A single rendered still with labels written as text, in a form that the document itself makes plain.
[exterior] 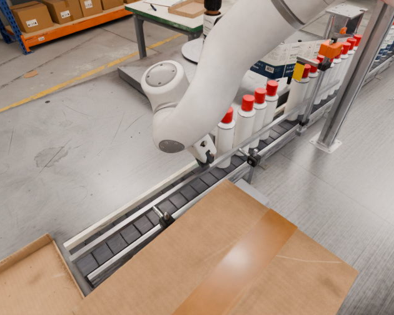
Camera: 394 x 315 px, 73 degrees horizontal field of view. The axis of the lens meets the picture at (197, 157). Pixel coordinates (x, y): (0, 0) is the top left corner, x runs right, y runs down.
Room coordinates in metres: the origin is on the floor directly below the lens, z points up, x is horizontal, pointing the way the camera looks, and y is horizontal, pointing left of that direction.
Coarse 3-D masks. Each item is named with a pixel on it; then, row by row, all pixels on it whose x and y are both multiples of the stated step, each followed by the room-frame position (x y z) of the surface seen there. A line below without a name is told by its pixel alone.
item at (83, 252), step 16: (336, 80) 0.93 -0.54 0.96; (288, 112) 0.72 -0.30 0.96; (240, 144) 0.57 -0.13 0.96; (224, 160) 0.51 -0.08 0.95; (192, 176) 0.45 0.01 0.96; (176, 192) 0.40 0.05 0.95; (144, 208) 0.35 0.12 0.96; (128, 224) 0.31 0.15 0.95; (96, 240) 0.27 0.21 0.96; (80, 256) 0.24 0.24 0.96
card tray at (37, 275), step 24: (48, 240) 0.33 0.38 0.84; (0, 264) 0.26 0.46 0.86; (24, 264) 0.27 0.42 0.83; (48, 264) 0.27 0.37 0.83; (0, 288) 0.22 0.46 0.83; (24, 288) 0.22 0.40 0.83; (48, 288) 0.22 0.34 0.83; (72, 288) 0.22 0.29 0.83; (0, 312) 0.17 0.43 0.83; (24, 312) 0.17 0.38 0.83; (48, 312) 0.17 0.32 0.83; (72, 312) 0.17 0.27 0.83
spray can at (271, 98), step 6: (270, 84) 0.69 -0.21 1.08; (276, 84) 0.69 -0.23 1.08; (270, 90) 0.69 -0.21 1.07; (276, 90) 0.69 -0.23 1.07; (270, 96) 0.69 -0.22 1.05; (276, 96) 0.69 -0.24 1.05; (270, 102) 0.68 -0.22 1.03; (276, 102) 0.69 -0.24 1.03; (270, 108) 0.68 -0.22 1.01; (270, 114) 0.68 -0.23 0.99; (264, 120) 0.68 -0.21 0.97; (270, 120) 0.68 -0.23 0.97; (264, 126) 0.68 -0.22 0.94; (264, 138) 0.68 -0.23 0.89
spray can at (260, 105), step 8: (256, 88) 0.67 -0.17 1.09; (264, 88) 0.67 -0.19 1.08; (256, 96) 0.65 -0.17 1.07; (264, 96) 0.65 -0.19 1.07; (256, 104) 0.65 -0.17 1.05; (264, 104) 0.65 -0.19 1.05; (256, 112) 0.64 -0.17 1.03; (264, 112) 0.64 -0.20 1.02; (256, 120) 0.64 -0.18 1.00; (256, 128) 0.64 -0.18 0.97; (256, 144) 0.64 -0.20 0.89
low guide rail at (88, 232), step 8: (184, 168) 0.52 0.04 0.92; (192, 168) 0.53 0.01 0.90; (176, 176) 0.49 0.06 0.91; (160, 184) 0.46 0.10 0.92; (168, 184) 0.47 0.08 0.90; (144, 192) 0.43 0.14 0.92; (152, 192) 0.43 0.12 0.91; (136, 200) 0.41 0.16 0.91; (144, 200) 0.42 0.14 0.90; (120, 208) 0.38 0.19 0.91; (128, 208) 0.39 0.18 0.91; (112, 216) 0.36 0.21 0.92; (120, 216) 0.37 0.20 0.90; (96, 224) 0.34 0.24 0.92; (104, 224) 0.34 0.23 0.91; (88, 232) 0.31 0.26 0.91; (72, 240) 0.30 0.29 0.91; (80, 240) 0.30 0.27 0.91
